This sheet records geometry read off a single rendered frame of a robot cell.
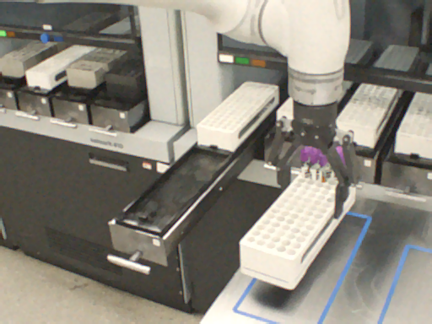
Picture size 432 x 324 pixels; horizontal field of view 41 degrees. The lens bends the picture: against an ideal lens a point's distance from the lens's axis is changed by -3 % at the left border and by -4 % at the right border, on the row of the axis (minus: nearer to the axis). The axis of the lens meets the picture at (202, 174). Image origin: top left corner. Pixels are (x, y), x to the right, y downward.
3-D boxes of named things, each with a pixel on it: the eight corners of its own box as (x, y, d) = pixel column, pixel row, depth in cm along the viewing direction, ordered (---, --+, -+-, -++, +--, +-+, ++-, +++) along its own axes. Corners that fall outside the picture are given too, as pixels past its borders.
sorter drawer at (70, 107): (167, 46, 235) (165, 24, 231) (197, 50, 229) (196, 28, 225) (45, 125, 182) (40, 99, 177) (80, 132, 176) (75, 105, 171)
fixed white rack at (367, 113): (364, 98, 168) (365, 78, 165) (398, 104, 164) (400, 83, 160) (332, 144, 146) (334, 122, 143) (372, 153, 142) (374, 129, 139)
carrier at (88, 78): (101, 87, 182) (98, 69, 179) (97, 89, 181) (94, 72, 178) (72, 83, 187) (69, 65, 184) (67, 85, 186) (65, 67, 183)
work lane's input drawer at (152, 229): (246, 116, 178) (245, 88, 173) (290, 124, 172) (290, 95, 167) (101, 261, 124) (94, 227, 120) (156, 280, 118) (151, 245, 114)
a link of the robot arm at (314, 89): (332, 79, 90) (330, 114, 93) (351, 60, 96) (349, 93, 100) (278, 69, 94) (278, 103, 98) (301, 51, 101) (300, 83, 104)
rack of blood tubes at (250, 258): (310, 186, 122) (310, 160, 119) (355, 199, 117) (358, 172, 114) (239, 272, 101) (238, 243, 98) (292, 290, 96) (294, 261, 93)
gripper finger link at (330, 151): (320, 126, 103) (326, 123, 102) (348, 180, 105) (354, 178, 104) (310, 135, 100) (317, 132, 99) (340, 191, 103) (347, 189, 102)
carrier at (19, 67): (29, 76, 196) (26, 59, 192) (25, 78, 194) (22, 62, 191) (5, 72, 201) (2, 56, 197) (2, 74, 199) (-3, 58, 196)
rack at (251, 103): (246, 100, 171) (246, 81, 168) (279, 106, 166) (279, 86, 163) (197, 148, 149) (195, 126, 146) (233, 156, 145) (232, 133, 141)
